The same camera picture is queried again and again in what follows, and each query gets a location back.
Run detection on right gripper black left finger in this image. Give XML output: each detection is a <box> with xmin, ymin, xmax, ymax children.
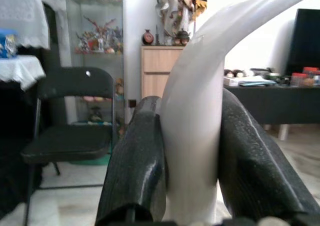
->
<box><xmin>94</xmin><ymin>95</ymin><xmax>167</xmax><ymax>226</ymax></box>

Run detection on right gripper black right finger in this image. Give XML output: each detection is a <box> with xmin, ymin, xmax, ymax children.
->
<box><xmin>217</xmin><ymin>87</ymin><xmax>320</xmax><ymax>223</ymax></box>

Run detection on beige dustpan white grip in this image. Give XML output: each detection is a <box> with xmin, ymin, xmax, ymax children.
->
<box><xmin>159</xmin><ymin>0</ymin><xmax>320</xmax><ymax>224</ymax></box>

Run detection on green floor mat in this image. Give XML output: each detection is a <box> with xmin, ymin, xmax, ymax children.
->
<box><xmin>69</xmin><ymin>155</ymin><xmax>111</xmax><ymax>166</ymax></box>

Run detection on black table white legs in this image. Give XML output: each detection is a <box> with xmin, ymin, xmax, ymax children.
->
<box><xmin>223</xmin><ymin>84</ymin><xmax>320</xmax><ymax>141</ymax></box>

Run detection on black folding chair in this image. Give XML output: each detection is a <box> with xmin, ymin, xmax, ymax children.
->
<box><xmin>19</xmin><ymin>66</ymin><xmax>117</xmax><ymax>226</ymax></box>

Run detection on stack of papers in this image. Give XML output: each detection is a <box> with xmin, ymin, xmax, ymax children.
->
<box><xmin>223</xmin><ymin>75</ymin><xmax>276</xmax><ymax>87</ymax></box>

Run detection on brown plush toys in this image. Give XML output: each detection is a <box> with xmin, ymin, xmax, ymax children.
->
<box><xmin>223</xmin><ymin>68</ymin><xmax>253</xmax><ymax>78</ymax></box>

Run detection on light wood cabinet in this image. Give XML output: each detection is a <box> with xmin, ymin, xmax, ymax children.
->
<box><xmin>140</xmin><ymin>45</ymin><xmax>187</xmax><ymax>101</ymax></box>

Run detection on red lidded jars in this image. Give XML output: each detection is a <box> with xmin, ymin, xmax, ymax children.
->
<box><xmin>291</xmin><ymin>67</ymin><xmax>320</xmax><ymax>87</ymax></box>

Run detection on dark red vase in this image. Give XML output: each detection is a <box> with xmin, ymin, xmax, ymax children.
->
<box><xmin>141</xmin><ymin>28</ymin><xmax>155</xmax><ymax>46</ymax></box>

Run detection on glass display shelf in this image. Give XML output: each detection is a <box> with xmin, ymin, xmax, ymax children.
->
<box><xmin>64</xmin><ymin>0</ymin><xmax>125</xmax><ymax>137</ymax></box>

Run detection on black upright piano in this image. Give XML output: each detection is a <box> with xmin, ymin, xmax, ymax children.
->
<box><xmin>0</xmin><ymin>2</ymin><xmax>71</xmax><ymax>212</ymax></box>

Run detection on black television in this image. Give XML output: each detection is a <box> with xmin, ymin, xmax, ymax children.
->
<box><xmin>284</xmin><ymin>8</ymin><xmax>320</xmax><ymax>77</ymax></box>

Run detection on small dark teapot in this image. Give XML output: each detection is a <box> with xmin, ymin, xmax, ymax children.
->
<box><xmin>172</xmin><ymin>28</ymin><xmax>191</xmax><ymax>46</ymax></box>

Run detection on white lace tablecloth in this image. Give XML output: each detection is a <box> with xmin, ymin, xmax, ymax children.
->
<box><xmin>0</xmin><ymin>0</ymin><xmax>50</xmax><ymax>49</ymax></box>
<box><xmin>0</xmin><ymin>55</ymin><xmax>47</xmax><ymax>91</ymax></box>

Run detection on white robed statue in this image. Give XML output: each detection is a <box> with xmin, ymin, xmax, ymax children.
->
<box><xmin>156</xmin><ymin>0</ymin><xmax>196</xmax><ymax>46</ymax></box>

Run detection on blue tissue pack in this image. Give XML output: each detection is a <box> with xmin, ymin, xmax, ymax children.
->
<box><xmin>0</xmin><ymin>28</ymin><xmax>19</xmax><ymax>59</ymax></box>

